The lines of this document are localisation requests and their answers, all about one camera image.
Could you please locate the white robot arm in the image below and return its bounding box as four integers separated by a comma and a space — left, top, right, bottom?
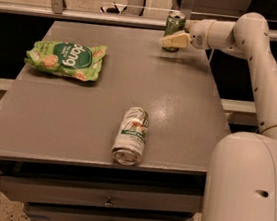
160, 12, 277, 221

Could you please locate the white hanging cable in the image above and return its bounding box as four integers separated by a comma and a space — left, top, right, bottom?
208, 48, 216, 65

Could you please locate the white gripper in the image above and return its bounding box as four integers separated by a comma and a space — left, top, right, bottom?
159, 19, 213, 50

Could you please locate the grey drawer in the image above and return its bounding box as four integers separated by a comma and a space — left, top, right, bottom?
26, 205, 192, 221
0, 175, 203, 213

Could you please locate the green snack chip bag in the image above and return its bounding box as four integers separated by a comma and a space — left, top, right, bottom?
25, 41, 108, 82

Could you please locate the grey drawer cabinet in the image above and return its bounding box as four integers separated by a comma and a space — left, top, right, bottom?
0, 21, 229, 221

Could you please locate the white lying soda can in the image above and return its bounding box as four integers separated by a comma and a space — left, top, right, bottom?
111, 107, 149, 166

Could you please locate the middle grey drawer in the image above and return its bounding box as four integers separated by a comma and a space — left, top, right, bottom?
26, 205, 192, 221

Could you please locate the top grey drawer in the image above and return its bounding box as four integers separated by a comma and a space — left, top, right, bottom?
0, 175, 203, 213

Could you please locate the green soda can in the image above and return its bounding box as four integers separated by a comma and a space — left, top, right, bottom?
161, 10, 188, 54

